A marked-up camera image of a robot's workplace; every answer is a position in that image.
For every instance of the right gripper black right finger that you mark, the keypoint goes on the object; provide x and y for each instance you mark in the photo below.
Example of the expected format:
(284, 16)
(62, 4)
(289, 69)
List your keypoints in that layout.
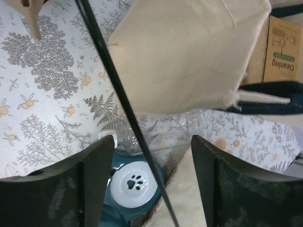
(235, 193)

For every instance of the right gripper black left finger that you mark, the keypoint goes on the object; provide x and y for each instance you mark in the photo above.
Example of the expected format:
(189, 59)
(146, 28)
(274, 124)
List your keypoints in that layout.
(69, 193)

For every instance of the black tent pole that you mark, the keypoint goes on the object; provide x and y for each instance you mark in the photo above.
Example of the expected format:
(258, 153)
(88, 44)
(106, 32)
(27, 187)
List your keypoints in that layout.
(99, 43)

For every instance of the beige fabric pet tent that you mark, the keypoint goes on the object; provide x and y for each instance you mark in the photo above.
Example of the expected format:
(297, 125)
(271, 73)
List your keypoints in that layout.
(30, 10)

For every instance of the teal double pet bowl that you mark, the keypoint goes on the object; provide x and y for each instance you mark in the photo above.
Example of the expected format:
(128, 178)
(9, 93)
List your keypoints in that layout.
(131, 190)

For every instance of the cream fluffy pillow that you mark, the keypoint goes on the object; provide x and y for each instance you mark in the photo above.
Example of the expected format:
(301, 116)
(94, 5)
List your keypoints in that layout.
(184, 194)

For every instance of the clear plastic water bottle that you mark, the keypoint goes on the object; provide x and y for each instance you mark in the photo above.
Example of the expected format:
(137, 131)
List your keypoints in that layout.
(163, 132)

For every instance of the brown cardboard box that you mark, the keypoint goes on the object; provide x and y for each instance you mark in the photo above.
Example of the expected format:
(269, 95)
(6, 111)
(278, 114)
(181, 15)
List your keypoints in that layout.
(284, 58)

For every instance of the cream canvas tote bag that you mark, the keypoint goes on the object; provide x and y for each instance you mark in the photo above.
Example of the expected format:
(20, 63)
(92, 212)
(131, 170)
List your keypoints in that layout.
(174, 56)

